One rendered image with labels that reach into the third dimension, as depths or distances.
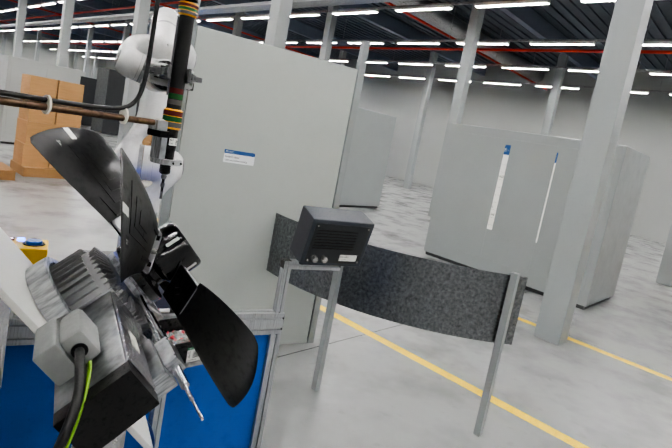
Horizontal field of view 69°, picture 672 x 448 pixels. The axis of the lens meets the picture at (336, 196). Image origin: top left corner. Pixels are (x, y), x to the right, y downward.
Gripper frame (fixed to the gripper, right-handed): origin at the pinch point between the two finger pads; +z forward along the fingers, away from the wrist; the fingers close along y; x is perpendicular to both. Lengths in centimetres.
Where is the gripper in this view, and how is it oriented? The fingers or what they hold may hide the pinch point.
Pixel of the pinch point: (177, 73)
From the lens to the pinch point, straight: 120.8
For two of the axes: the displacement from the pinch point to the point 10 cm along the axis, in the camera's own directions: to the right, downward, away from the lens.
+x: 1.8, -9.8, -1.1
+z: 4.8, 1.9, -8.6
